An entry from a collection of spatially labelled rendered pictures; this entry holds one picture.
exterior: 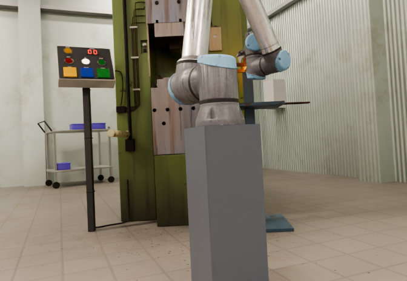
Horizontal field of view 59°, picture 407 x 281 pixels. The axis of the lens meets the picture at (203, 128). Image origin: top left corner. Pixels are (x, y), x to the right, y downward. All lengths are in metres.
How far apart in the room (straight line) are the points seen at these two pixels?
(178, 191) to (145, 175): 0.34
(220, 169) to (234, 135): 0.13
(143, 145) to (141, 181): 0.25
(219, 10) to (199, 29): 1.18
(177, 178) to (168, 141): 0.25
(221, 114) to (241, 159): 0.18
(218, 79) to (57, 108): 4.99
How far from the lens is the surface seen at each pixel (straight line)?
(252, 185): 1.31
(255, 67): 1.72
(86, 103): 2.45
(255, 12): 1.62
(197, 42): 1.53
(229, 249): 1.31
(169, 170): 2.38
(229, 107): 1.30
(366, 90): 4.35
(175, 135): 2.36
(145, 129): 2.59
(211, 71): 1.32
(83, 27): 6.43
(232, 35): 2.67
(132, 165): 2.61
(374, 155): 4.30
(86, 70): 2.38
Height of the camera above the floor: 0.55
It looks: 2 degrees up
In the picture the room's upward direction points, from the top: 3 degrees counter-clockwise
